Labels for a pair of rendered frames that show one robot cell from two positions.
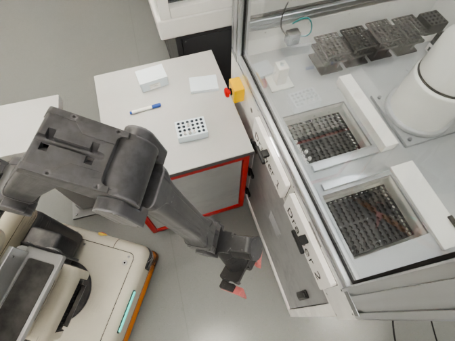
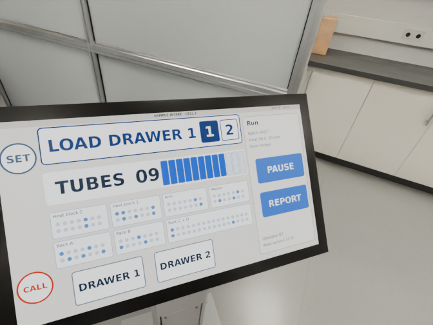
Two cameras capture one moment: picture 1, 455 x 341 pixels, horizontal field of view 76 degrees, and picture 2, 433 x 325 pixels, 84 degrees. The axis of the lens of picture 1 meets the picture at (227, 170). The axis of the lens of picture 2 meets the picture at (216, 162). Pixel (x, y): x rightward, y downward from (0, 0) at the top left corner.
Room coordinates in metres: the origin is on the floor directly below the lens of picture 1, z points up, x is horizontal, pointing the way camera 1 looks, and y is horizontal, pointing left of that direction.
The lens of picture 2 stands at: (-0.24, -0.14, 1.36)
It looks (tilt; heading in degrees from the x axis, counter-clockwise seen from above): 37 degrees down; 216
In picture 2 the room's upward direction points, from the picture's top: 7 degrees clockwise
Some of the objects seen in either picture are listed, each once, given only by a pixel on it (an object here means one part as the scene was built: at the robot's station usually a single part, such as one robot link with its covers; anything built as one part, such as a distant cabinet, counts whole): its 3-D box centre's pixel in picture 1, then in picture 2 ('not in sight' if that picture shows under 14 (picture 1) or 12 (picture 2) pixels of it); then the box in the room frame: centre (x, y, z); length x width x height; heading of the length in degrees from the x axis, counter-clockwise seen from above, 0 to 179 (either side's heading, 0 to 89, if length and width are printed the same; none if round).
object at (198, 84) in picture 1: (203, 84); not in sight; (0.96, 0.11, 0.77); 0.13 x 0.09 x 0.02; 99
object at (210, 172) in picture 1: (180, 153); not in sight; (0.81, 0.26, 0.38); 0.62 x 0.58 x 0.76; 18
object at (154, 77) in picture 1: (152, 78); not in sight; (0.98, 0.34, 0.79); 0.13 x 0.09 x 0.05; 113
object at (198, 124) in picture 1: (191, 129); not in sight; (0.70, 0.15, 0.78); 0.12 x 0.08 x 0.04; 105
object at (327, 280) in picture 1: (307, 240); not in sight; (0.21, -0.25, 0.87); 0.29 x 0.02 x 0.11; 18
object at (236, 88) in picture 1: (235, 90); not in sight; (0.82, -0.03, 0.88); 0.07 x 0.05 x 0.07; 18
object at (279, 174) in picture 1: (269, 156); not in sight; (0.51, -0.15, 0.87); 0.29 x 0.02 x 0.11; 18
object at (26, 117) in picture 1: (68, 166); not in sight; (0.74, 0.87, 0.38); 0.30 x 0.30 x 0.76; 15
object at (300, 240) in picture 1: (301, 240); not in sight; (0.21, -0.22, 0.91); 0.07 x 0.04 x 0.01; 18
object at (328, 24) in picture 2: not in sight; (308, 32); (-2.72, -1.06, 1.04); 0.41 x 0.32 x 0.28; 105
